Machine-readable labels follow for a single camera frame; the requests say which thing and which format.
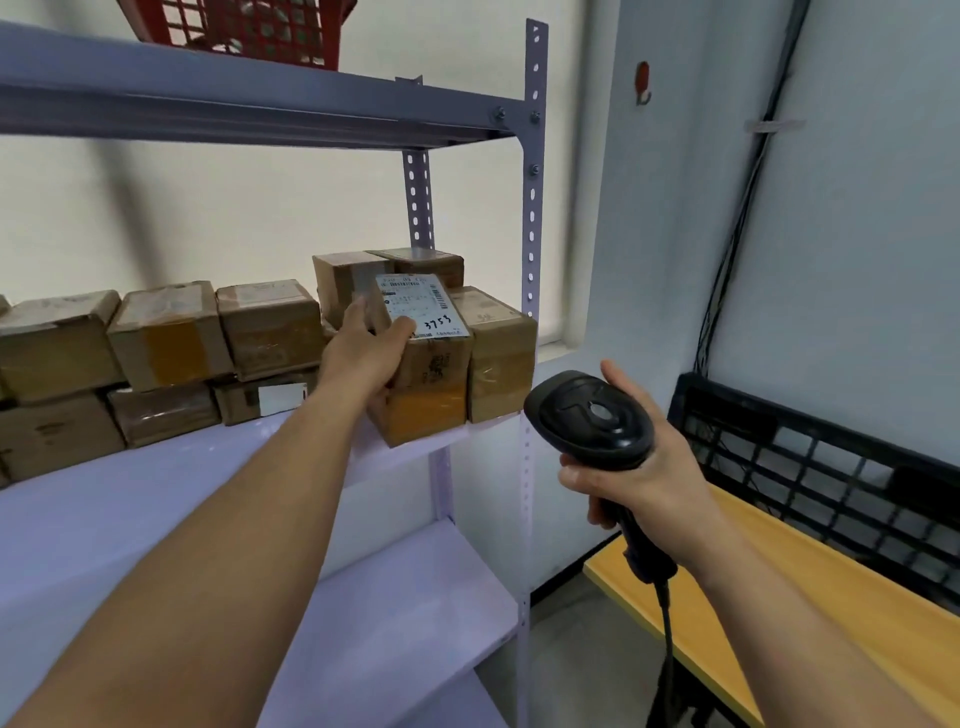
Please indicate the person's right hand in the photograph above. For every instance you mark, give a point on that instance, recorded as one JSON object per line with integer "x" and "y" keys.
{"x": 667, "y": 487}

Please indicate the person's left hand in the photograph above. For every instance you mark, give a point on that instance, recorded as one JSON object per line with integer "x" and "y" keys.
{"x": 356, "y": 364}

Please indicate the person's left thumb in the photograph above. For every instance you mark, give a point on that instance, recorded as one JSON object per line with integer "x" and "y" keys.
{"x": 399, "y": 330}

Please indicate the person's right thumb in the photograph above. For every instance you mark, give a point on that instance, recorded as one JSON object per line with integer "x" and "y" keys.
{"x": 628, "y": 396}

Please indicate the black barcode scanner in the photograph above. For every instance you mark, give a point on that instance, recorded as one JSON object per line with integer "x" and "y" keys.
{"x": 585, "y": 420}

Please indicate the white labelled cardboard box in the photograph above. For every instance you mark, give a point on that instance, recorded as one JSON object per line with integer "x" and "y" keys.
{"x": 427, "y": 375}

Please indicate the person's right forearm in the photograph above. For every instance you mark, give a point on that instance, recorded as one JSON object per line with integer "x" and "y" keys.
{"x": 795, "y": 645}

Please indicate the person's left forearm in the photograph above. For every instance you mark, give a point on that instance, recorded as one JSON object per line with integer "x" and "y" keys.
{"x": 225, "y": 570}

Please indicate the black plastic crate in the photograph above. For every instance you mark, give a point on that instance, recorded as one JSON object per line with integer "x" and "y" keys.
{"x": 795, "y": 457}

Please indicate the row of brown cardboard parcels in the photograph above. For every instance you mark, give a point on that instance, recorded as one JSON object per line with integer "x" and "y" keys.
{"x": 172, "y": 337}

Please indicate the grey metal shelf rack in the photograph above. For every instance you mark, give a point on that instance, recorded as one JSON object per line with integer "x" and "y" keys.
{"x": 262, "y": 97}

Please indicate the red plastic basket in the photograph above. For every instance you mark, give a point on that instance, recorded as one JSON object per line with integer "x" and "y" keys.
{"x": 247, "y": 26}

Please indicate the red wall hook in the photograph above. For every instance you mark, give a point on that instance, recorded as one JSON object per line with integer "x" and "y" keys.
{"x": 643, "y": 79}

